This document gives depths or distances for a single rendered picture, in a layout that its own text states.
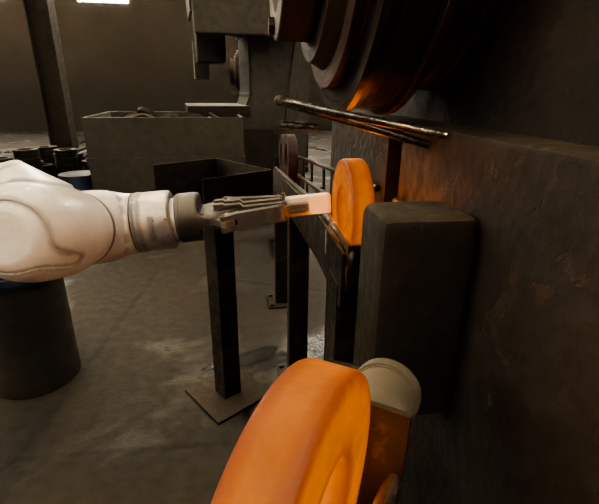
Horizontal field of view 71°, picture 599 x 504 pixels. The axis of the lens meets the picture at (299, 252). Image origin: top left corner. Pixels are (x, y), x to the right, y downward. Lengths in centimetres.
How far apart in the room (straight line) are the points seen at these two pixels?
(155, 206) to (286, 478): 51
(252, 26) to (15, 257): 290
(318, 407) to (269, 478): 4
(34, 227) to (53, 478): 95
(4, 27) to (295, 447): 1164
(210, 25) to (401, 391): 301
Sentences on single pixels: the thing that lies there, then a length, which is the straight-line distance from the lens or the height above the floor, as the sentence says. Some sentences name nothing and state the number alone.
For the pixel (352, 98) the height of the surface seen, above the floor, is 90.
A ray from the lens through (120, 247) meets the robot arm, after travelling 64.
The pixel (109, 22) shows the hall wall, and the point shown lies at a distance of 1105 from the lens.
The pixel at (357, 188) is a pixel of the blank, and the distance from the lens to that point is 61.
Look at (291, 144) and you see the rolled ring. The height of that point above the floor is 74.
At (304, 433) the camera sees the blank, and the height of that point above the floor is 78.
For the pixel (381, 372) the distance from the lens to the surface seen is 37.
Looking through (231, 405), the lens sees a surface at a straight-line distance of 140.
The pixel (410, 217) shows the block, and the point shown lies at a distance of 42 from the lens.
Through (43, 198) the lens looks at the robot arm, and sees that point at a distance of 49.
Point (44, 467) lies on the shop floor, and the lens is 139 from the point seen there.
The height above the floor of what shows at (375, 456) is 68.
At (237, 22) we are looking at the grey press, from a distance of 325.
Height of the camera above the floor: 91
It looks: 21 degrees down
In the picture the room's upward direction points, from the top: 1 degrees clockwise
